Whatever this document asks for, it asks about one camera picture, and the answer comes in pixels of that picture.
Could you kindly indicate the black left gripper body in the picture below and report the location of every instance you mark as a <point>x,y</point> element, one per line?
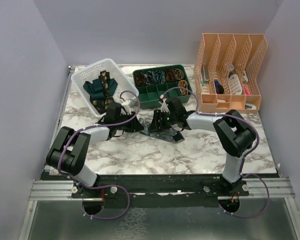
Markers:
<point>129,126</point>

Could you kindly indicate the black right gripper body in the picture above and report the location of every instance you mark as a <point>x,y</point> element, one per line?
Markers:
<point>166,119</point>

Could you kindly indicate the grey blue floral tie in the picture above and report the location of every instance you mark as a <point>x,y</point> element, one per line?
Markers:
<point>170,135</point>

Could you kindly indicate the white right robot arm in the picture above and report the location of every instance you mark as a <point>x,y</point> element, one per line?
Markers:
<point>235,134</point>

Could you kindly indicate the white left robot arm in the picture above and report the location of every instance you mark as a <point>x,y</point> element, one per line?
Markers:
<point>70,147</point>

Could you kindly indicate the black gold leaf tie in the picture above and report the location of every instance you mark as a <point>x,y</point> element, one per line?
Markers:
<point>102,105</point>

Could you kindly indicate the dark green tie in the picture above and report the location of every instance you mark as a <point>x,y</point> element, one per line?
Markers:
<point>97,91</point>

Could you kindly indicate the green compartment tray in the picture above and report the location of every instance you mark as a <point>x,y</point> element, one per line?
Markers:
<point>149,94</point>

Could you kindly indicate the orange patterned rolled tie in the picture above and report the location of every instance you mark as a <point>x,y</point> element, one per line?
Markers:
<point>183,87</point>

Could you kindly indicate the dark blue rolled tie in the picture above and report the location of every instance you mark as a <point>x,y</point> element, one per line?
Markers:
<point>159,77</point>

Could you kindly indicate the red brown rolled tie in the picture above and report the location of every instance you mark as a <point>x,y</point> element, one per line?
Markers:
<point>169,75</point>

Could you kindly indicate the white plastic basket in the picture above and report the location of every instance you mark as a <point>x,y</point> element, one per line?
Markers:
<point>125,89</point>

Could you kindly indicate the tan rolled tie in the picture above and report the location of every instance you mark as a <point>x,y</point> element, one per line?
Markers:
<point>178,74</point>

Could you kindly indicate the blue black item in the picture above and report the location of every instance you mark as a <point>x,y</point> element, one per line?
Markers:
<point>218,87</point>

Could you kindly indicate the orange file organizer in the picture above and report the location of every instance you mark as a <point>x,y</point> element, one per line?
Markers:
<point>221,55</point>

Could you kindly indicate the white ribbed item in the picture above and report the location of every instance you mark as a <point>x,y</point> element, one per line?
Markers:
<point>235,86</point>

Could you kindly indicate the pink marker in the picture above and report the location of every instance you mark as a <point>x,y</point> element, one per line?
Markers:
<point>246,90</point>

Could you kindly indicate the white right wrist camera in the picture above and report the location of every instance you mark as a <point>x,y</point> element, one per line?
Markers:
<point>164,108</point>

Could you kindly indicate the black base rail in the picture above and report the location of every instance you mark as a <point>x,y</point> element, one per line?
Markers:
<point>144,191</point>

